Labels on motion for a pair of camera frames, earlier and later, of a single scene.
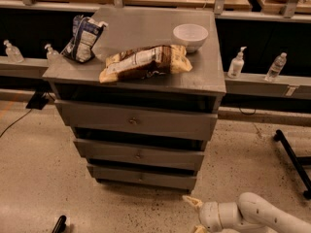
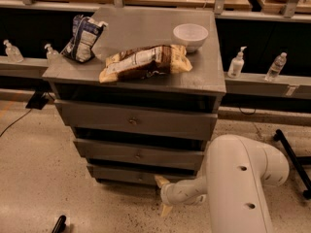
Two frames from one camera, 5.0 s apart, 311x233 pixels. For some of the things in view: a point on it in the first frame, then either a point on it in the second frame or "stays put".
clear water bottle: x=275 y=68 stays put
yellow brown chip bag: x=145 y=62 stays put
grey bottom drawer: x=144 y=178 stays put
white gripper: x=209 y=215 to x=167 y=192
